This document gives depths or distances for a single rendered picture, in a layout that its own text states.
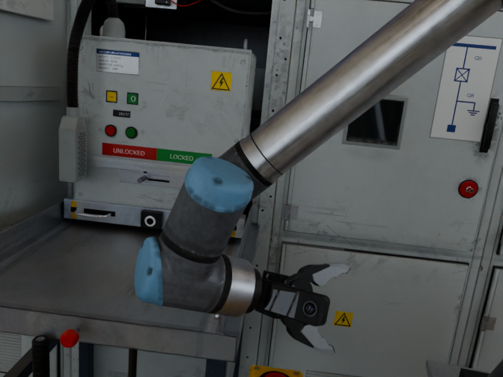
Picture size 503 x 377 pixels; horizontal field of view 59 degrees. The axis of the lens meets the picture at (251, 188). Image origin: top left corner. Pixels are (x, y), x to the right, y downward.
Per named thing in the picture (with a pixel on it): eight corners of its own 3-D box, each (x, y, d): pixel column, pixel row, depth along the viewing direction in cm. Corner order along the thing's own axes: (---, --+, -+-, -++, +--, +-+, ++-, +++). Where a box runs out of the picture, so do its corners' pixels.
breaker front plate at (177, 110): (234, 222, 128) (249, 51, 117) (72, 204, 131) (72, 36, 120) (235, 221, 129) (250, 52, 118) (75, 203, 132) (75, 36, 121)
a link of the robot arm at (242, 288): (237, 257, 64) (221, 325, 62) (265, 264, 66) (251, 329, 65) (212, 251, 72) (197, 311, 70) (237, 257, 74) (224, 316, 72)
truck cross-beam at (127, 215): (242, 238, 129) (244, 219, 127) (63, 218, 132) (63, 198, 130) (244, 233, 134) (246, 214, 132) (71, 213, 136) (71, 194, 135)
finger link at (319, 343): (316, 344, 80) (290, 308, 78) (339, 354, 75) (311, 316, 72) (306, 357, 79) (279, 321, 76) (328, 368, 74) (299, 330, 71)
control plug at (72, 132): (75, 183, 118) (75, 117, 114) (58, 181, 119) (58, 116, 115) (88, 177, 126) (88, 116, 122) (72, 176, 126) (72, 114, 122)
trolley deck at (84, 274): (235, 363, 84) (238, 334, 83) (-75, 322, 87) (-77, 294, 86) (257, 241, 150) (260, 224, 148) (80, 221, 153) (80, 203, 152)
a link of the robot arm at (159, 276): (158, 254, 56) (129, 317, 58) (242, 273, 62) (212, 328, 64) (147, 219, 64) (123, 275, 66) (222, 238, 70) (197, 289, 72)
